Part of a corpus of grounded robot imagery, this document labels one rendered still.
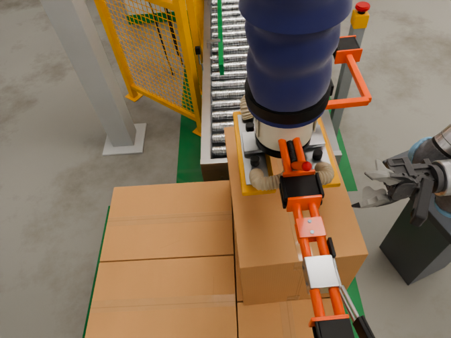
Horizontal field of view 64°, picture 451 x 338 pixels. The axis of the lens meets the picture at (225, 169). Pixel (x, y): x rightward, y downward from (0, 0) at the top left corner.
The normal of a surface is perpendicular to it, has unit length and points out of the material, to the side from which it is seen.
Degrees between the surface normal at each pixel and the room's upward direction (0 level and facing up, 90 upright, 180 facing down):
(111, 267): 0
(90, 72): 90
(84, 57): 90
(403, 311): 0
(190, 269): 0
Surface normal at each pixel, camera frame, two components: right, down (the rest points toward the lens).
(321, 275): -0.07, -0.59
